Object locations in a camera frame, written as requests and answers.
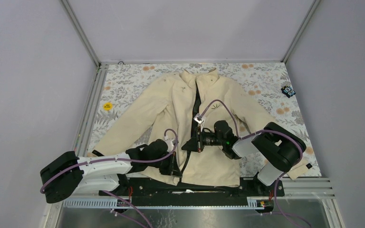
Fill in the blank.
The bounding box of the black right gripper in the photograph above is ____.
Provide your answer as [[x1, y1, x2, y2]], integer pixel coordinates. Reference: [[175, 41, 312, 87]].
[[182, 126, 225, 153]]

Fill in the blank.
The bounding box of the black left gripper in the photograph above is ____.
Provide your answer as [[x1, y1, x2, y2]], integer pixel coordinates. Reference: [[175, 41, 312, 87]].
[[148, 151, 182, 178]]

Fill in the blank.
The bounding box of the beige zip-up jacket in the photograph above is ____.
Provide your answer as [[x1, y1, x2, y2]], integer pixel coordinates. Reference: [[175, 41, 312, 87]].
[[93, 70, 274, 187]]

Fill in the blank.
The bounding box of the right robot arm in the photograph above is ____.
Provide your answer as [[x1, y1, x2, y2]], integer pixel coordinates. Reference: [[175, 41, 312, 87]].
[[182, 120, 307, 196]]

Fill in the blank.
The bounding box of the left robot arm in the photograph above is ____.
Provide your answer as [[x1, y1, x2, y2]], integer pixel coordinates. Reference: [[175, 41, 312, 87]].
[[40, 139, 181, 204]]

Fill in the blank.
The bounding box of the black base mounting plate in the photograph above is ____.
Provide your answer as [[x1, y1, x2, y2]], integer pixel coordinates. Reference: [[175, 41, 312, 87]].
[[111, 177, 285, 200]]

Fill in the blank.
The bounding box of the yellow round sticker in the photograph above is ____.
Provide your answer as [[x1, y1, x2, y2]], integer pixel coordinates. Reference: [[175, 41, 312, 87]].
[[103, 102, 113, 111]]

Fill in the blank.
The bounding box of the floral patterned table cloth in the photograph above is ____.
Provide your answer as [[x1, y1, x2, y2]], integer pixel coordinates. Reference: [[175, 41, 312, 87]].
[[86, 63, 321, 177]]

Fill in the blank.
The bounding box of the small blue black tag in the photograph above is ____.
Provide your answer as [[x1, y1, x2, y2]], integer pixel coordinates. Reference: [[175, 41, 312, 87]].
[[281, 85, 296, 98]]

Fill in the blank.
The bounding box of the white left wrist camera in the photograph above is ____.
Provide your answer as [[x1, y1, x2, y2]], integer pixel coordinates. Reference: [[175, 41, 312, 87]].
[[163, 135, 175, 152]]

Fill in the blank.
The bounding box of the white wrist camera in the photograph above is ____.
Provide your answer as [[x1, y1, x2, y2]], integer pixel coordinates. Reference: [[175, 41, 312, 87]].
[[193, 114, 206, 124], [163, 135, 175, 152]]

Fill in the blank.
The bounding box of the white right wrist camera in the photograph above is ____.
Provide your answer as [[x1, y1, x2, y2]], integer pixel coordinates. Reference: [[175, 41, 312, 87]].
[[193, 114, 206, 124]]

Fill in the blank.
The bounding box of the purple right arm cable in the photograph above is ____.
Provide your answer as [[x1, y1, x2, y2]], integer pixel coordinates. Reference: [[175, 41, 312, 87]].
[[198, 99, 312, 228]]

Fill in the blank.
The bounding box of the slotted grey cable duct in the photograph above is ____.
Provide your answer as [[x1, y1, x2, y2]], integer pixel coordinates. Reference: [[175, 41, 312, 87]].
[[63, 195, 265, 210]]

